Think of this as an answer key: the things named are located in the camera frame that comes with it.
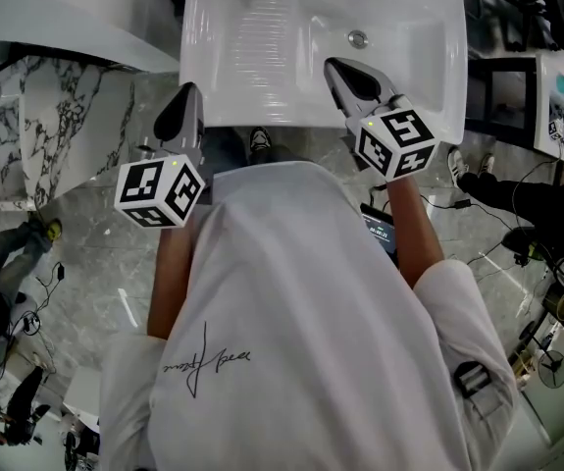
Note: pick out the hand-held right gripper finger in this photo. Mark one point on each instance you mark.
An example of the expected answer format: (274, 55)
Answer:
(384, 86)
(343, 101)

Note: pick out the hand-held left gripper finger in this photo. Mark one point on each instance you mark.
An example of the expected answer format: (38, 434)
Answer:
(166, 125)
(198, 125)

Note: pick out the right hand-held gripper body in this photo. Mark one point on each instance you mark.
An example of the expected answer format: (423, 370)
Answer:
(399, 140)

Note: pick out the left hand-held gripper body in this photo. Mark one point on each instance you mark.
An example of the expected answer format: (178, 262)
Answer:
(146, 187)

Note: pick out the person's left forearm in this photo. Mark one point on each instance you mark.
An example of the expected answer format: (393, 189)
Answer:
(171, 287)

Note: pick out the person's right forearm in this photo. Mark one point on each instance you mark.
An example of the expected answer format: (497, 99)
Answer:
(416, 233)

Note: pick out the person's right shoe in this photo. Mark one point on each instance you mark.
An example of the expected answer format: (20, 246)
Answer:
(260, 140)

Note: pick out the person's right leg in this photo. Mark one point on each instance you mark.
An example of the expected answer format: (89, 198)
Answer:
(281, 154)

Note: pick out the white basin table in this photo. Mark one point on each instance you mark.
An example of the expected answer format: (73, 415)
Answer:
(262, 67)

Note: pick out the black power adapter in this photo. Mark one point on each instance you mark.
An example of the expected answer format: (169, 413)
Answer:
(60, 272)
(461, 203)

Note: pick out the black screen device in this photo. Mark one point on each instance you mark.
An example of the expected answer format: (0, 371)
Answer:
(382, 238)

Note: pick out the marble sink cabinet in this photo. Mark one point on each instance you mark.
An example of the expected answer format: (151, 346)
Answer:
(66, 125)

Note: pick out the white curved partition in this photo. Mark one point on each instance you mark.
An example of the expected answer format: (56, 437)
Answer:
(66, 8)

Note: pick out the person's white shirt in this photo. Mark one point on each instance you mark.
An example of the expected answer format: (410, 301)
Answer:
(301, 336)

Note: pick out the black desk fan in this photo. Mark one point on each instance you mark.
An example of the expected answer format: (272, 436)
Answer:
(552, 368)

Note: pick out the white basin on black frame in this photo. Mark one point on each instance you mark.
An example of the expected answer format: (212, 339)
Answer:
(561, 116)

